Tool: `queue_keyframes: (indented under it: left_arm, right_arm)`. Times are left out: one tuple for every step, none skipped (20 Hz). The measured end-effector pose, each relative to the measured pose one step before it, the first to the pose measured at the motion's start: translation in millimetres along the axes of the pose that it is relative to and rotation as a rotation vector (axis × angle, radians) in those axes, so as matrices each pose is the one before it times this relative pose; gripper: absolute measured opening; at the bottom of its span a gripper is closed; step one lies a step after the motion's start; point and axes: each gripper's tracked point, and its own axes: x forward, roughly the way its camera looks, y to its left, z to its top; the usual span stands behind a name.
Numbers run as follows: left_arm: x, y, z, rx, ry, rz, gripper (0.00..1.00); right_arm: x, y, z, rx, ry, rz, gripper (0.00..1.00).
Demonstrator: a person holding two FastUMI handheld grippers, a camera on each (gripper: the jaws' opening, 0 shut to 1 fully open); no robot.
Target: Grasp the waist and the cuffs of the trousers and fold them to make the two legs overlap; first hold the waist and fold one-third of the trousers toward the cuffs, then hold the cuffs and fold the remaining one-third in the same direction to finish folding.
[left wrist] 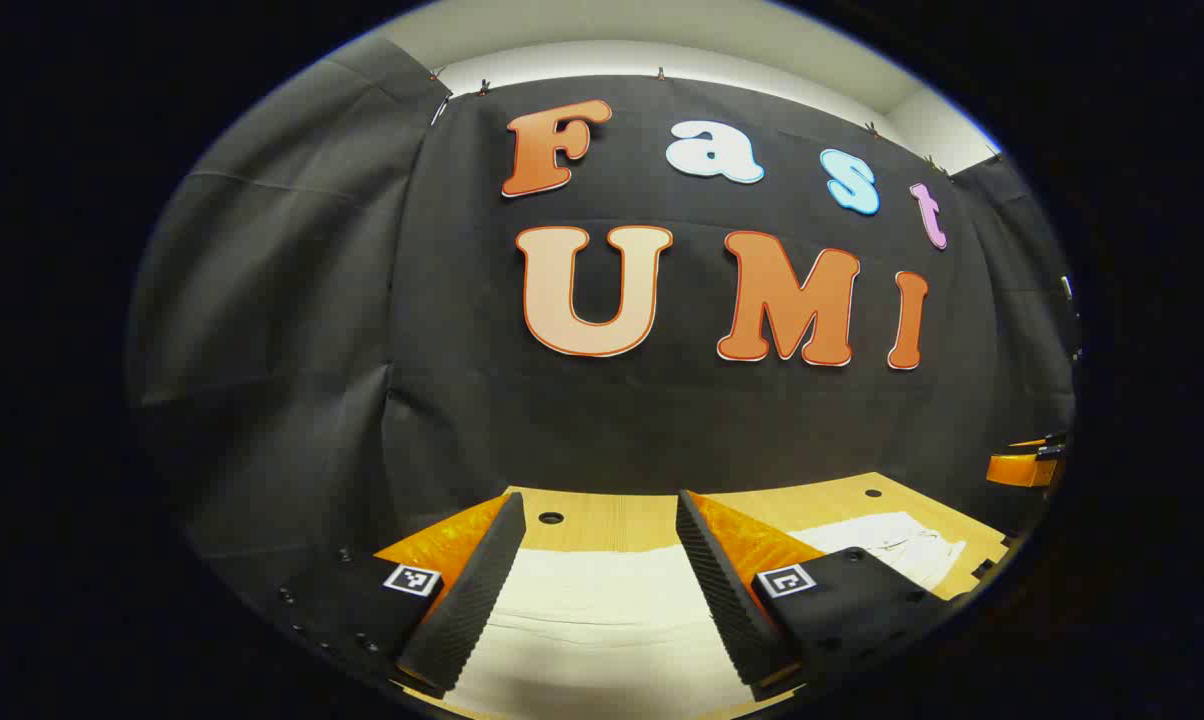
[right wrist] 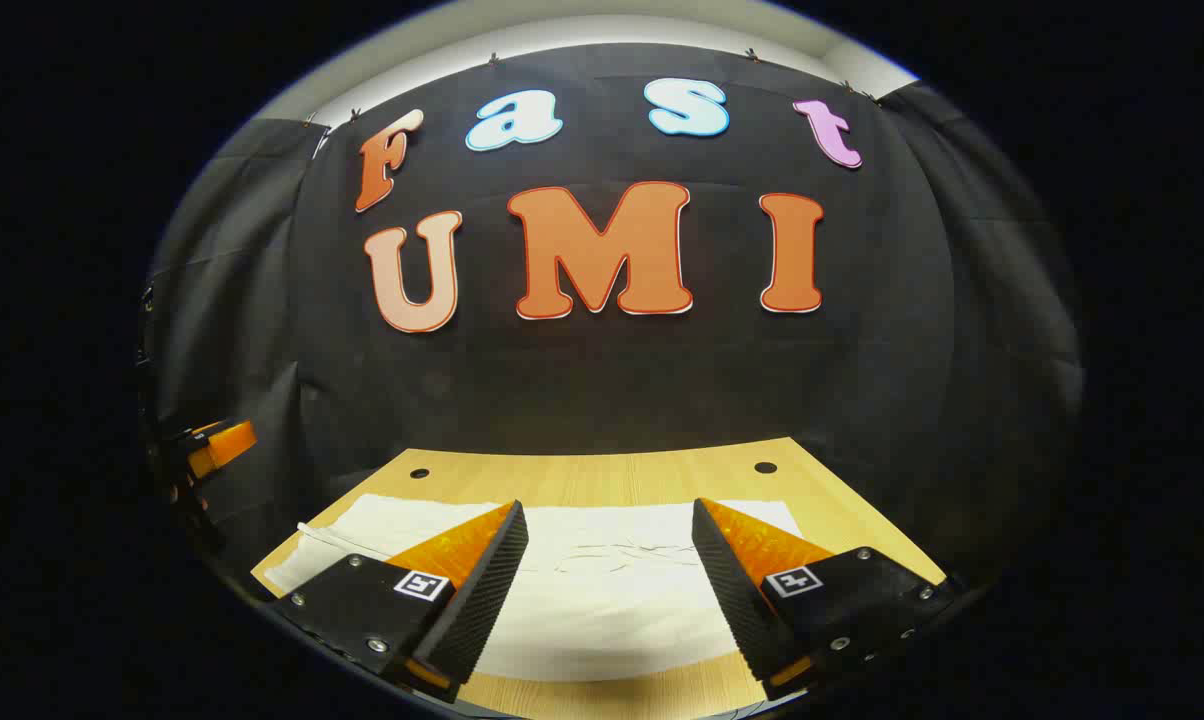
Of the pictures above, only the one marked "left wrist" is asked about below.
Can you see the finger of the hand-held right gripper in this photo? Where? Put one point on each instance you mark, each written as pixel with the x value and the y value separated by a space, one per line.
pixel 1020 470

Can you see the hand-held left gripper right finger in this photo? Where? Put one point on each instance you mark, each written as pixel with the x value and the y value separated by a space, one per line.
pixel 722 590

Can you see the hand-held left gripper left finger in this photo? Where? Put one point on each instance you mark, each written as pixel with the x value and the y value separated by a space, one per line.
pixel 482 590

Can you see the white jeans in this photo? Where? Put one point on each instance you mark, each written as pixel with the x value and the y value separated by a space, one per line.
pixel 602 620

